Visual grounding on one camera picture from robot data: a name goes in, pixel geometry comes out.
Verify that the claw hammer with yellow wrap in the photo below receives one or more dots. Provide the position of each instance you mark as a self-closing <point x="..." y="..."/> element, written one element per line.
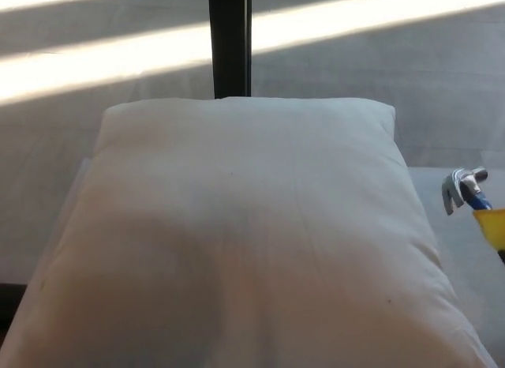
<point x="467" y="188"/>

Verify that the white pillow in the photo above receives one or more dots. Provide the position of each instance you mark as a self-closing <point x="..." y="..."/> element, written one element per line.
<point x="244" y="233"/>

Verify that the black vertical post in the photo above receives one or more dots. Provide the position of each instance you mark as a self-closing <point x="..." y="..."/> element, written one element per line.
<point x="230" y="40"/>

